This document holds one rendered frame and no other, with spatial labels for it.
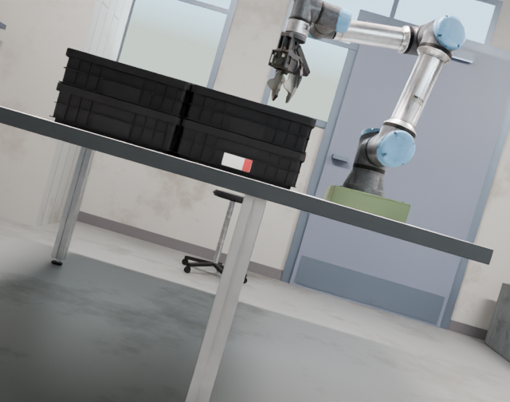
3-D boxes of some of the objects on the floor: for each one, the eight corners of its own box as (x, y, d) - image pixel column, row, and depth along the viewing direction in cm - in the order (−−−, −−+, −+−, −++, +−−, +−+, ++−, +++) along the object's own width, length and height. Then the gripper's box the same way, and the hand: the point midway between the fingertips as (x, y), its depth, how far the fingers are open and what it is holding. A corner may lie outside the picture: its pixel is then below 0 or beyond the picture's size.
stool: (249, 281, 416) (272, 204, 414) (240, 290, 371) (264, 204, 369) (187, 261, 422) (209, 185, 420) (170, 268, 377) (194, 183, 375)
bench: (339, 343, 307) (377, 214, 304) (412, 517, 147) (494, 250, 144) (48, 257, 310) (83, 129, 307) (-192, 336, 150) (-122, 71, 147)
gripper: (272, 29, 187) (253, 94, 188) (301, 31, 179) (281, 98, 180) (288, 39, 194) (269, 101, 194) (316, 41, 186) (297, 106, 187)
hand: (281, 98), depth 189 cm, fingers open, 5 cm apart
